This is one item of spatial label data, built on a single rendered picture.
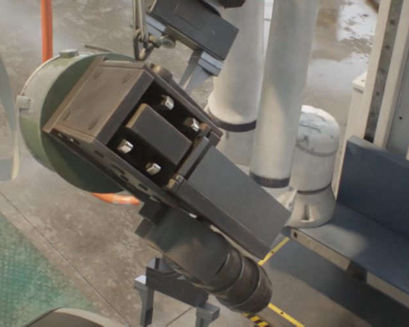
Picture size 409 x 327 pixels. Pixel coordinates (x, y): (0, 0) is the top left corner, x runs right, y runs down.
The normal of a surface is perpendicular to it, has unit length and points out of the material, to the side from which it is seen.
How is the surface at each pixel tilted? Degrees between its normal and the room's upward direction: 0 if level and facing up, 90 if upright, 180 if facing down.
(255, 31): 95
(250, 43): 97
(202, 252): 56
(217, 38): 65
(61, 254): 0
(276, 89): 69
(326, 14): 0
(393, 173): 90
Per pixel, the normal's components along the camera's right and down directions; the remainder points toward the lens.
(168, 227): -0.49, -0.48
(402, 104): -0.66, 0.48
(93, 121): -0.68, -0.56
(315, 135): 0.09, -0.66
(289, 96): 0.18, 0.34
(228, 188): 0.47, 0.16
